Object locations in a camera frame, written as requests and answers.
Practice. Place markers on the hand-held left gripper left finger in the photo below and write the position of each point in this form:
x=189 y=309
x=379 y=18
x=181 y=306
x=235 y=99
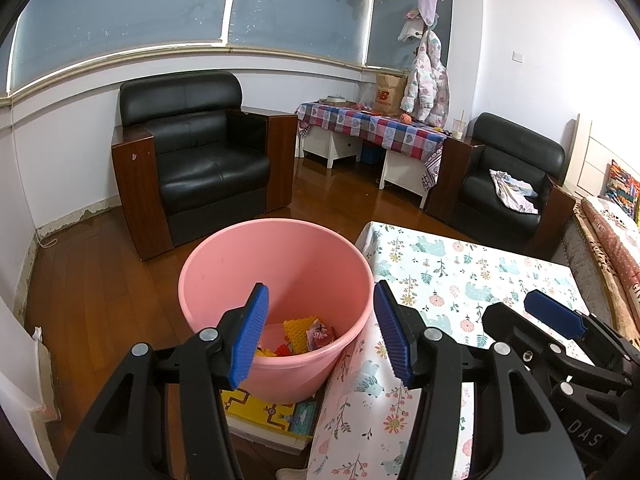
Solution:
x=247 y=340

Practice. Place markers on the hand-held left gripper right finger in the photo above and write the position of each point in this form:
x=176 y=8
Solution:
x=395 y=340

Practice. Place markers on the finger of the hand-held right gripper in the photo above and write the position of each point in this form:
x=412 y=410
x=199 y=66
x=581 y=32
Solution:
x=520 y=332
x=555 y=310

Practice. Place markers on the yellow plastic bag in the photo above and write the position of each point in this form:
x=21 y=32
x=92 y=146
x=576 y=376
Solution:
x=265 y=352

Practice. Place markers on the red foam net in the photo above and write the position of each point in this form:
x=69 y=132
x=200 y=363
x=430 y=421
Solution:
x=282 y=350

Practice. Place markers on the yellow foam net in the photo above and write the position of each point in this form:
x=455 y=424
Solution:
x=300 y=332

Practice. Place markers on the pink paper wrapper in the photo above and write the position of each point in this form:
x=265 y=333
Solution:
x=320 y=335

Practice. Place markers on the pink plastic bucket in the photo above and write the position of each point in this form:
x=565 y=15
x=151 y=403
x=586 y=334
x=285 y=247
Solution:
x=280 y=260

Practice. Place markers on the bed mattress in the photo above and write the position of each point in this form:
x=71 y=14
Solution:
x=575 y=255

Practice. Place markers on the colourful cardboard box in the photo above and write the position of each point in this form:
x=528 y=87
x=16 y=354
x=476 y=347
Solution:
x=260 y=410

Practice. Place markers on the brown polka dot quilt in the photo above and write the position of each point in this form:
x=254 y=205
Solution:
x=625 y=260

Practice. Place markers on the floral bear print tablecloth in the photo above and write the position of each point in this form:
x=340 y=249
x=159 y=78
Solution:
x=450 y=270

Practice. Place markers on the white patterned cloth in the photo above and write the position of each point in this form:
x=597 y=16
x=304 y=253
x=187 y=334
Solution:
x=510 y=190

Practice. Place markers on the colourful patterned pillow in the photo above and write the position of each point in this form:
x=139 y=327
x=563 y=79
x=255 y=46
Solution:
x=622 y=185

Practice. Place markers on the white bed headboard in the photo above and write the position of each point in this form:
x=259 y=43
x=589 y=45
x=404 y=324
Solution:
x=587 y=160

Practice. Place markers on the black leather armchair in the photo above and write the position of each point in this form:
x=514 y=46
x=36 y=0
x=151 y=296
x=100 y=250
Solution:
x=515 y=145
x=200 y=160

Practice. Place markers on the white desk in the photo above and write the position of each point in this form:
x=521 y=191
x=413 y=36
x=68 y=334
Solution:
x=340 y=147

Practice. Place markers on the cup with straw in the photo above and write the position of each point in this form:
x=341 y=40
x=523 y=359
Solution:
x=459 y=129

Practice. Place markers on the checkered tablecloth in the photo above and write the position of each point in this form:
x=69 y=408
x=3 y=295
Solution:
x=370 y=125

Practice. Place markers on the white board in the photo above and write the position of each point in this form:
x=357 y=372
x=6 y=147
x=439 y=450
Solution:
x=20 y=360

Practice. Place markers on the brown paper bag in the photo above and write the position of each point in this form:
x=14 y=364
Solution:
x=390 y=95

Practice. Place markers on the pale flat box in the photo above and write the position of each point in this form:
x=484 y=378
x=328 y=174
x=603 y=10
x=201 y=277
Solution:
x=335 y=100

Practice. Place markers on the pale patterned puffer jacket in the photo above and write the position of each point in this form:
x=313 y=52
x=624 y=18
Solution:
x=425 y=80

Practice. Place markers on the white hat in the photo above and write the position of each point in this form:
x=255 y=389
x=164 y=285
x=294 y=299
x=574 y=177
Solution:
x=410 y=30

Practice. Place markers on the purple hat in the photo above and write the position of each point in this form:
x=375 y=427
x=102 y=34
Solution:
x=429 y=5

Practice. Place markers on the window with grey blinds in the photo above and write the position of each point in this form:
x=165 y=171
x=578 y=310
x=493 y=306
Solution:
x=125 y=10

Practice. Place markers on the white wall socket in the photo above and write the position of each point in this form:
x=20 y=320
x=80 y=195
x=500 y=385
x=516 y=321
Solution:
x=518 y=56

